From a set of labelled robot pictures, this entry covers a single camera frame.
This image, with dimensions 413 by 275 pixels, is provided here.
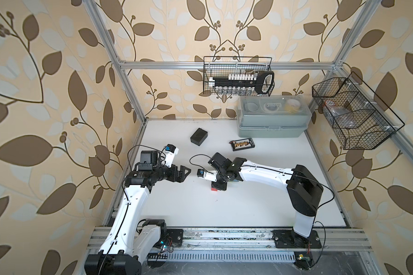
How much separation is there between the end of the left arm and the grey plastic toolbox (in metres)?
0.48

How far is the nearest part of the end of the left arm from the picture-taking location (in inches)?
21.0

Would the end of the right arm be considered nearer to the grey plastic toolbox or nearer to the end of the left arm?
the end of the left arm

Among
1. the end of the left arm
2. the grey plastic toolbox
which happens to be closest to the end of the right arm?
the end of the left arm

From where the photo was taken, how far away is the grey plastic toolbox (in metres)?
0.99
